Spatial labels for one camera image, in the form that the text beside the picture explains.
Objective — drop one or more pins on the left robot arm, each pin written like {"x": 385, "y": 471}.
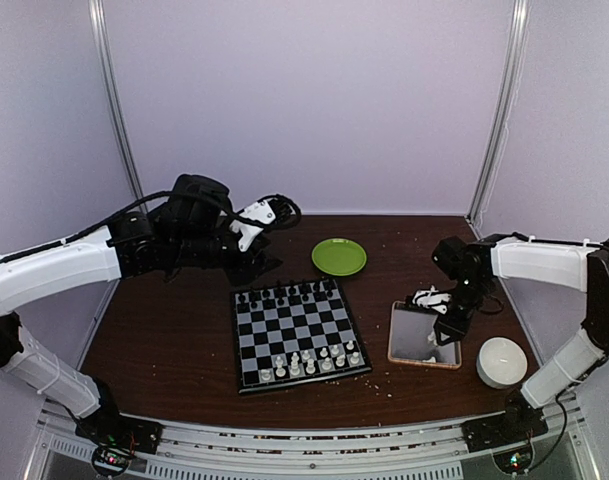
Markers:
{"x": 191, "y": 225}

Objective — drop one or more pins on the metal wooden tray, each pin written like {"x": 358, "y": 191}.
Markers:
{"x": 407, "y": 343}

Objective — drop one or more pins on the white chess piece tall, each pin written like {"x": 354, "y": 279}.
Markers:
{"x": 310, "y": 368}

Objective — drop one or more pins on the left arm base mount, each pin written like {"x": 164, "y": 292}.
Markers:
{"x": 118, "y": 446}

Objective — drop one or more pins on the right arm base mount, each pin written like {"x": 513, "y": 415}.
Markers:
{"x": 504, "y": 440}

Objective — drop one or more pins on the green plate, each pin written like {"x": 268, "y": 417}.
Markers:
{"x": 339, "y": 257}

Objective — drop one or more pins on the black white chessboard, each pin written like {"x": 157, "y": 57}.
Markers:
{"x": 278, "y": 320}

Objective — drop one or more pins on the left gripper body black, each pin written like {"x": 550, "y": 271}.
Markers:
{"x": 239, "y": 274}

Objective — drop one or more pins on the white bowl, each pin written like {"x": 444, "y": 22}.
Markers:
{"x": 501, "y": 363}

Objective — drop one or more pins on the left aluminium frame post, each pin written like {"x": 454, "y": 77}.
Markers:
{"x": 116, "y": 116}

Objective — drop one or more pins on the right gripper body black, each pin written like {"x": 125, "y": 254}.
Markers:
{"x": 462, "y": 322}

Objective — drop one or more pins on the right aluminium frame post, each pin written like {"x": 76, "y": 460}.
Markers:
{"x": 508, "y": 92}

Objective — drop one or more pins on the front aluminium rail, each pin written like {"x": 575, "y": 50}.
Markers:
{"x": 429, "y": 450}

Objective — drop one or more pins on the white bishop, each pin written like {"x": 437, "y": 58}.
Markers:
{"x": 294, "y": 370}

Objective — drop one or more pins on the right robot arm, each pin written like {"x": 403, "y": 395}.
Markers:
{"x": 559, "y": 291}

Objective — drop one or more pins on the aluminium frame post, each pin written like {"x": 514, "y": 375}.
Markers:
{"x": 508, "y": 92}
{"x": 116, "y": 116}

